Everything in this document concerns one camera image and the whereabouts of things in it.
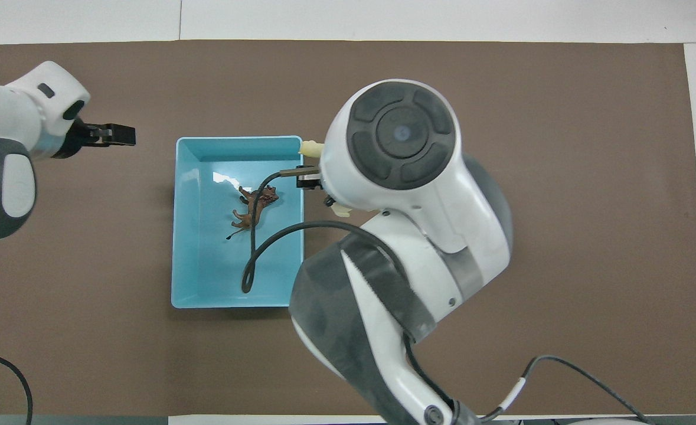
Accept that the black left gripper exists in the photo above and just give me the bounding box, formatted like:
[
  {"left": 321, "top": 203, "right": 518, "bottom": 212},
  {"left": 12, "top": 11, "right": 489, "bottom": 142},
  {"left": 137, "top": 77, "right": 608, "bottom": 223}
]
[{"left": 53, "top": 117, "right": 136, "bottom": 159}]

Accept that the cream horse toy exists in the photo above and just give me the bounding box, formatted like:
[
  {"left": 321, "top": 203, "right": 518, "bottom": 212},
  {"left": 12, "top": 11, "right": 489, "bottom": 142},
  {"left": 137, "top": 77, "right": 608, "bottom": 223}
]
[{"left": 299, "top": 140, "right": 353, "bottom": 218}]

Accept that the brown lion toy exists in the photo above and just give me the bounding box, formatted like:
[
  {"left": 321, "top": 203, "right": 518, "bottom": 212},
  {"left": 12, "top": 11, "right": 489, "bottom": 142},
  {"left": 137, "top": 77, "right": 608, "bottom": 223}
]
[{"left": 227, "top": 185, "right": 280, "bottom": 240}]

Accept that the light blue storage box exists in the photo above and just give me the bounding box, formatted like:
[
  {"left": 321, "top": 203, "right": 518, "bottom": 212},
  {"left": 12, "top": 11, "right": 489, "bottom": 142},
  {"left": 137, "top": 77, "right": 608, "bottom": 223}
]
[{"left": 171, "top": 135, "right": 305, "bottom": 309}]

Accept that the brown table mat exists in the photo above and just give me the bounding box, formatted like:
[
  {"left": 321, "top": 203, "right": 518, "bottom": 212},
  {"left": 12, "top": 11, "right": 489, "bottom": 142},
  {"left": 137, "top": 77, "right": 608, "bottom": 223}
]
[{"left": 0, "top": 40, "right": 696, "bottom": 417}]

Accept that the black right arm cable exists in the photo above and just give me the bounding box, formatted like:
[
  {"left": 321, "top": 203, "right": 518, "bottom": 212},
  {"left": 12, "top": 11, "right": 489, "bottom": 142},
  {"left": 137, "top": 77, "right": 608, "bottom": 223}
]
[{"left": 241, "top": 167, "right": 655, "bottom": 425}]

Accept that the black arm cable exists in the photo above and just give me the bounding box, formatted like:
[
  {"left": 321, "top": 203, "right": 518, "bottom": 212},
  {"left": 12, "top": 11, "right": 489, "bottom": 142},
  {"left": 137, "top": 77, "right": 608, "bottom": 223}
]
[
  {"left": 0, "top": 347, "right": 34, "bottom": 425},
  {"left": 241, "top": 167, "right": 655, "bottom": 425}
]

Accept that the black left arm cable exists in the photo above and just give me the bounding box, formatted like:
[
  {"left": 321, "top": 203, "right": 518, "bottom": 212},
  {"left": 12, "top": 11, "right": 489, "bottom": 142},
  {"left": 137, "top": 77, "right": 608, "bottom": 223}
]
[{"left": 0, "top": 347, "right": 34, "bottom": 425}]

